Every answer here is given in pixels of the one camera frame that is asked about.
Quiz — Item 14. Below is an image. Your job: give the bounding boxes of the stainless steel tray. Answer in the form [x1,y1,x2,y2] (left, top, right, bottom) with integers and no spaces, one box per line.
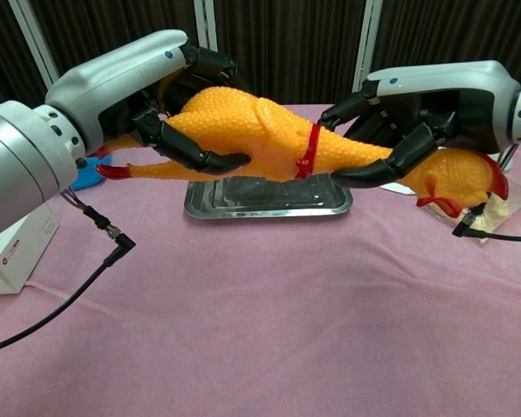
[183,173,354,220]

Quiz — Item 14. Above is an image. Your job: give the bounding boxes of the white screen frame post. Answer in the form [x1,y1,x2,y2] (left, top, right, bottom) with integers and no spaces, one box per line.
[194,0,219,51]
[8,0,67,90]
[351,0,383,93]

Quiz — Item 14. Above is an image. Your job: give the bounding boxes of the white cardboard box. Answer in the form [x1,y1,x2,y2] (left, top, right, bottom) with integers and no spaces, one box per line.
[0,202,60,297]

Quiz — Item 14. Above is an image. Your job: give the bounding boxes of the clear snack bag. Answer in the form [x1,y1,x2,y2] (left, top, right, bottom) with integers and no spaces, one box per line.
[425,173,521,248]

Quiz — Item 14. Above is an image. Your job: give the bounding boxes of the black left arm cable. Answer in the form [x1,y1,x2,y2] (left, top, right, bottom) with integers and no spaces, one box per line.
[0,190,137,356]

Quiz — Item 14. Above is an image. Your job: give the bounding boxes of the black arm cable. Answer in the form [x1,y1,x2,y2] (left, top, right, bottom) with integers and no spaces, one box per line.
[0,190,137,356]
[452,211,521,243]

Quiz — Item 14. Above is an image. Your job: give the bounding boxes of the yellow rubber chicken toy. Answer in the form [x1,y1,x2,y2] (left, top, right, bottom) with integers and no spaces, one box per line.
[89,85,510,218]

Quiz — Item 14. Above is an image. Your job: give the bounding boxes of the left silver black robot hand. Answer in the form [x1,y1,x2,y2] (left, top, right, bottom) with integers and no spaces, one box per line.
[45,29,251,175]

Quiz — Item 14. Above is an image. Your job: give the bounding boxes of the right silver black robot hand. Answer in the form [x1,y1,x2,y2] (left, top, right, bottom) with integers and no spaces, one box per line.
[319,60,521,189]

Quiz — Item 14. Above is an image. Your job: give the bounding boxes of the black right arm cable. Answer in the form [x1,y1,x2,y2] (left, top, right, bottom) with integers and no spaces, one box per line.
[452,211,521,243]

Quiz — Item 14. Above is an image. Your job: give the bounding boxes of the blue cartoon detergent bottle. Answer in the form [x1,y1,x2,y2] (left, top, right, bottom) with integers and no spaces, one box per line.
[71,154,114,192]

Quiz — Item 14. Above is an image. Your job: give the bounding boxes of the pink tablecloth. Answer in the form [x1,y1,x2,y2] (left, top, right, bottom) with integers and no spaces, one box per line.
[0,100,521,417]

